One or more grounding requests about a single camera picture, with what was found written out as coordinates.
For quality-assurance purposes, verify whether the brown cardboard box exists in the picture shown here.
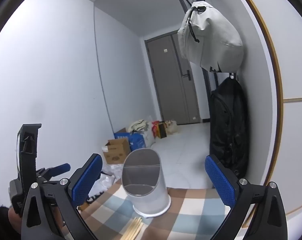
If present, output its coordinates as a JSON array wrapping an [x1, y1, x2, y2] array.
[[103, 138, 131, 165]]

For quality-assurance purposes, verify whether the bunch of wooden chopsticks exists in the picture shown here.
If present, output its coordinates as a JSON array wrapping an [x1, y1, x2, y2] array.
[[123, 217, 144, 240]]

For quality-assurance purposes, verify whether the white woven sack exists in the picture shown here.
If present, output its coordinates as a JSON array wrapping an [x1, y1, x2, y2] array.
[[141, 116, 156, 147]]

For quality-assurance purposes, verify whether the checked tablecloth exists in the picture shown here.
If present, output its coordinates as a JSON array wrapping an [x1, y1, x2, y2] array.
[[77, 180, 241, 240]]

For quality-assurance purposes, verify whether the light grey sling bag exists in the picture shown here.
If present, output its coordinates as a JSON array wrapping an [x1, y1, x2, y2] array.
[[177, 0, 244, 73]]

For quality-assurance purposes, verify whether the white grey utensil holder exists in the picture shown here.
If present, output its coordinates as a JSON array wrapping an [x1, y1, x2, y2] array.
[[122, 148, 172, 217]]

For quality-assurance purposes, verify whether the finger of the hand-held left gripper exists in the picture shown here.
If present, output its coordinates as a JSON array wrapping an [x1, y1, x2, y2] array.
[[36, 163, 72, 182]]

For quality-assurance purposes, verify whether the white cabinet wood trim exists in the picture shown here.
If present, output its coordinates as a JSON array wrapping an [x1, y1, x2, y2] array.
[[233, 0, 302, 230]]

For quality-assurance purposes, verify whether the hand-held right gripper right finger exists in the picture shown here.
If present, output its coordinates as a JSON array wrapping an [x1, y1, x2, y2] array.
[[205, 154, 289, 240]]

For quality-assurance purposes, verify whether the grey entrance door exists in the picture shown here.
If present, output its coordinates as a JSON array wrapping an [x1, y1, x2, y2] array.
[[144, 31, 204, 125]]

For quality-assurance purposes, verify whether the beige crumpled cloth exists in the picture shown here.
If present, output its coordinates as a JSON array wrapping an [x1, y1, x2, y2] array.
[[130, 120, 148, 132]]

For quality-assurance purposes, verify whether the person's left hand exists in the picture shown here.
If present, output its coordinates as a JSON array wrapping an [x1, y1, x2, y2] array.
[[7, 206, 23, 234]]

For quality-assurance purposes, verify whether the black backpack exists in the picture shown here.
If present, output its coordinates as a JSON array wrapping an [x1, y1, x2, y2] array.
[[209, 76, 249, 179]]

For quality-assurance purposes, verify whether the red yellow bag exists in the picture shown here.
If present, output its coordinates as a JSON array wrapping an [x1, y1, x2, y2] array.
[[152, 121, 161, 138]]

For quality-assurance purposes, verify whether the blue cardboard box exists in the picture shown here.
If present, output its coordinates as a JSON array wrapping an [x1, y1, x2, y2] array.
[[113, 127, 146, 150]]

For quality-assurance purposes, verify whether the beige plastic bag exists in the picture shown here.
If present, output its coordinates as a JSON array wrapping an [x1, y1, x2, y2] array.
[[165, 120, 178, 134]]

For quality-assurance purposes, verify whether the crumpled white plastic bag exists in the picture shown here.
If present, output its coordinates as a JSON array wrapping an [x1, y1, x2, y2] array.
[[86, 174, 115, 204]]

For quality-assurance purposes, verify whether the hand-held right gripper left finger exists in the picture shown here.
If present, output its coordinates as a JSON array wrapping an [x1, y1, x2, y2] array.
[[21, 153, 103, 240]]

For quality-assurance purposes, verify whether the brown black paper bag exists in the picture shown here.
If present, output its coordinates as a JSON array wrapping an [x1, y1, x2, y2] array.
[[157, 121, 168, 139]]

